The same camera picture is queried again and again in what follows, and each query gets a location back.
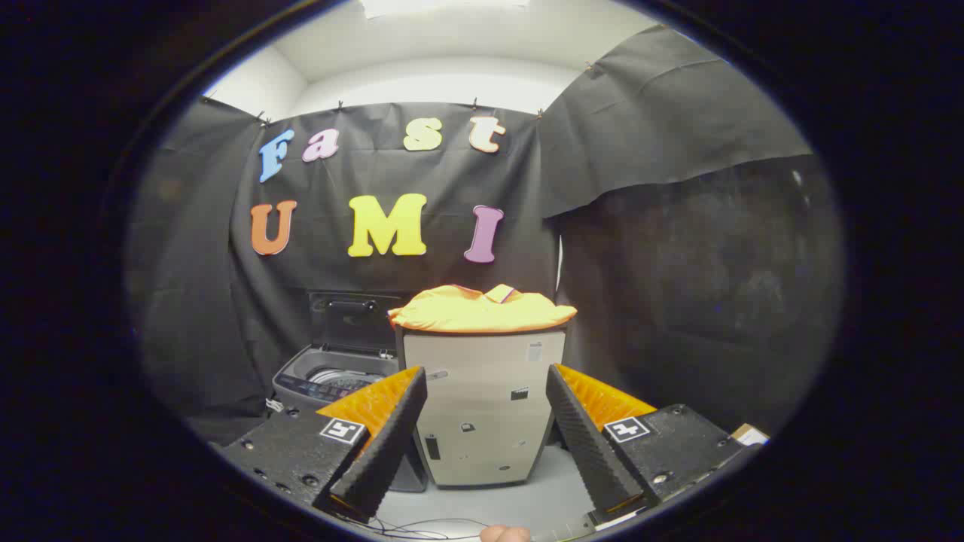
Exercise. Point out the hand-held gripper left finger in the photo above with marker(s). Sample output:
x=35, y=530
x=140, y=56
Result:
x=384, y=452

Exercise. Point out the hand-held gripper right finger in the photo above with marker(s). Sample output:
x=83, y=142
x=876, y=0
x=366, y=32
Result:
x=591, y=452

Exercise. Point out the grey washing machine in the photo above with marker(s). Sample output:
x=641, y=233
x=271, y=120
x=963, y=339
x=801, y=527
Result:
x=301, y=373

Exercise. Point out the dark washing machine lid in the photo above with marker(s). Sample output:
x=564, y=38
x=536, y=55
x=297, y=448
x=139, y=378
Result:
x=354, y=324

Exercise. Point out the orange polo shirt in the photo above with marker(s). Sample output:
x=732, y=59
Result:
x=467, y=312

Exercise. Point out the beige cabinet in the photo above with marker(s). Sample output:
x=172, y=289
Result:
x=482, y=391

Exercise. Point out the cardboard box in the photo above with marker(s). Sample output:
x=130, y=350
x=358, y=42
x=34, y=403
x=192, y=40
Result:
x=751, y=435

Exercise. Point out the ceiling light panel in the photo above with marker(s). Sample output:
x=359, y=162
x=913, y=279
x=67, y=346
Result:
x=444, y=6

